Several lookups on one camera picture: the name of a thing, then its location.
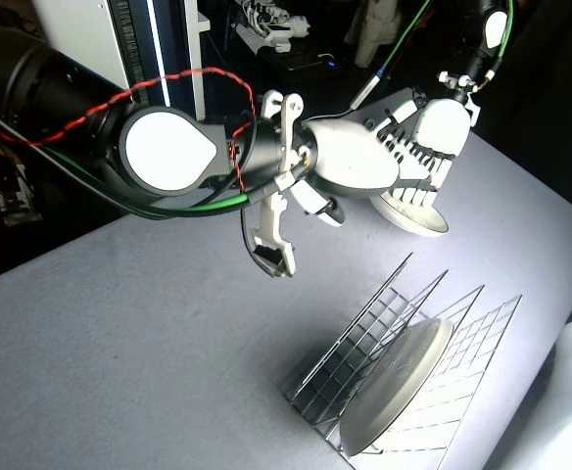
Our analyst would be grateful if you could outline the white plate dark rim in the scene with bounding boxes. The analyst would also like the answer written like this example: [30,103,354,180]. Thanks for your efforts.
[367,188,451,239]
[339,317,456,459]

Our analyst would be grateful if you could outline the white column with light strip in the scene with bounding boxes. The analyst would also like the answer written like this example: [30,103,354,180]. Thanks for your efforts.
[33,0,212,123]

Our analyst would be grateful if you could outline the spare white robot hand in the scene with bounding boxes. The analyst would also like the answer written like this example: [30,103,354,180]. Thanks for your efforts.
[234,0,312,54]

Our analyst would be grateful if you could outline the beige garment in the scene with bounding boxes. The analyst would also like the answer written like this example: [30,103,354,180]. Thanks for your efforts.
[343,0,404,70]

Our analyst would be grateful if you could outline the wire dish rack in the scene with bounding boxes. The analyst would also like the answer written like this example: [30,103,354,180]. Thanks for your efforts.
[280,252,523,470]

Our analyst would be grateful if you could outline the grey table cloth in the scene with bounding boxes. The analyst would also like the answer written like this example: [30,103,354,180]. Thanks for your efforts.
[0,87,572,470]

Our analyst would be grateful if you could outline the black device blue light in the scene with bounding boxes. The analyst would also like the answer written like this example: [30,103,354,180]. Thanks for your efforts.
[265,46,344,72]

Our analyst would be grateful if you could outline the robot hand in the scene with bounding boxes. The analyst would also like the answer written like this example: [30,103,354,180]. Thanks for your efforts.
[385,96,482,207]
[289,119,415,228]

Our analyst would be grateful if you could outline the green cable white plug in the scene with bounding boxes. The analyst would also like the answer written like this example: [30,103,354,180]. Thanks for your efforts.
[349,0,434,112]

